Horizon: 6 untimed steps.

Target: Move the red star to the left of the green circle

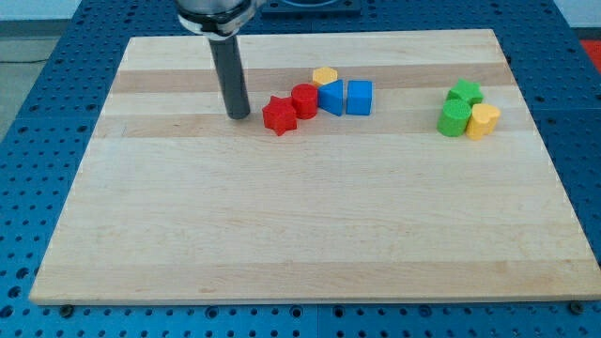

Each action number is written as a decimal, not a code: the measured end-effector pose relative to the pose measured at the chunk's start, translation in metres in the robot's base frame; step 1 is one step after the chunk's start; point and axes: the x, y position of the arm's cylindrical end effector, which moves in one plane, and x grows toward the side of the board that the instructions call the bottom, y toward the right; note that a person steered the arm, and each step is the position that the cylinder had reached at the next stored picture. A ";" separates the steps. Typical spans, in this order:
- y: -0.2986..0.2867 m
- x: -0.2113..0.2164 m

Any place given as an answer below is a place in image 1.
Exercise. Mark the green cylinder block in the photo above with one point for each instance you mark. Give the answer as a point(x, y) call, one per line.
point(454, 118)

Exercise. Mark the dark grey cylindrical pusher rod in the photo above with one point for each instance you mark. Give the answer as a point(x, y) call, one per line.
point(229, 69)

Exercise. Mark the blue cube block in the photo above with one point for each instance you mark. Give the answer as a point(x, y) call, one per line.
point(359, 97)

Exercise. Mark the black bolt front left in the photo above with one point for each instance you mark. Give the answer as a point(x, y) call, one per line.
point(66, 311)

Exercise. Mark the black bolt front right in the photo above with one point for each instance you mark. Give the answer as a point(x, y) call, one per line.
point(576, 308)

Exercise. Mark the light wooden board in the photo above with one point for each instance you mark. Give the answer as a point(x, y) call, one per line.
point(176, 203)

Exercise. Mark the red cylinder block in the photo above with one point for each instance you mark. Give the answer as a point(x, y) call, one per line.
point(304, 99)

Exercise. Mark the red star block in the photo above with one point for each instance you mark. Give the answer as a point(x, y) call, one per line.
point(279, 115)

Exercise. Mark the green star block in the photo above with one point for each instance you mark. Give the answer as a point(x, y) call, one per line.
point(465, 90)

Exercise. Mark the blue triangle block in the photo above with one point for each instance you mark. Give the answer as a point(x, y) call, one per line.
point(330, 97)

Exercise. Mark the yellow hexagon block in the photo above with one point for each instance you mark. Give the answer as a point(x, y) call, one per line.
point(323, 76)

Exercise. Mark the black bolt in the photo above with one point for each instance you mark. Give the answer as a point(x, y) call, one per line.
point(576, 308)
point(66, 311)

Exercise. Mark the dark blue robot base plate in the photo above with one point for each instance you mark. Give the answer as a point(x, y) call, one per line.
point(279, 8)

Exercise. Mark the yellow heart block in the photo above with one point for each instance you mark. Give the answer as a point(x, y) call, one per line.
point(483, 120)

